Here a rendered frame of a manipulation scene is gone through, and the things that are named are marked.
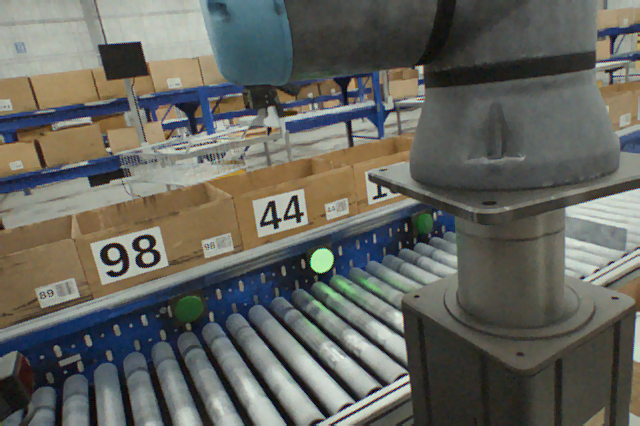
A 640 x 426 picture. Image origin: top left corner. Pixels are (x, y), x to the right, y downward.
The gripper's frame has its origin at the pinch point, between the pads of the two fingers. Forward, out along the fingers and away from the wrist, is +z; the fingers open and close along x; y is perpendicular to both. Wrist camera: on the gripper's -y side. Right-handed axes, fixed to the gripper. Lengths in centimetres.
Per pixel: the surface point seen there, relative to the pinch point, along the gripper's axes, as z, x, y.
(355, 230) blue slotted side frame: 31.7, 14.6, -13.8
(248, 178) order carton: 15.5, -20.6, 5.0
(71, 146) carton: 24, -419, 60
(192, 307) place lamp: 36, 16, 38
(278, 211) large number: 20.7, 8.5, 7.3
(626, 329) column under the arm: 12, 105, 10
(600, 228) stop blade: 39, 56, -72
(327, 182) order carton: 16.3, 8.4, -9.9
